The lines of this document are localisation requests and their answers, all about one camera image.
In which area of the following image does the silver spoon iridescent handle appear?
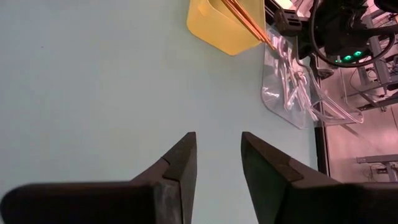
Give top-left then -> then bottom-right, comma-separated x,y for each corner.
270,30 -> 296,68
278,62 -> 301,111
295,71 -> 320,122

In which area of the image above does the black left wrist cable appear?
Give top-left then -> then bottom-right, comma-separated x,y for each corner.
310,0 -> 396,68

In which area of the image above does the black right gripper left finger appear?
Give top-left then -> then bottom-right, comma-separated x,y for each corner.
0,131 -> 198,224

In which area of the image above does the yellow plastic bin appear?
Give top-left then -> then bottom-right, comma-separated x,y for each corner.
186,0 -> 267,57

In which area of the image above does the grey metal desk frame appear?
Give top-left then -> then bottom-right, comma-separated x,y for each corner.
341,7 -> 398,112
356,154 -> 398,183

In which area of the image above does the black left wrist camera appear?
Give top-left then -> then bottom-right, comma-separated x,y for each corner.
274,8 -> 303,37

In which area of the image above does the green table mat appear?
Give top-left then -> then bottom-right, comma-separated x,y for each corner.
0,0 -> 320,224

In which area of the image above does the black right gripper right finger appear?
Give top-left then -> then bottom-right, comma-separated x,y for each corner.
241,131 -> 398,224

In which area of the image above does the clear plastic bin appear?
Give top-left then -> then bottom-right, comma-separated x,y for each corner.
260,24 -> 365,130

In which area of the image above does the gold spoon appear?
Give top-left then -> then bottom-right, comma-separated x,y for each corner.
229,0 -> 276,50

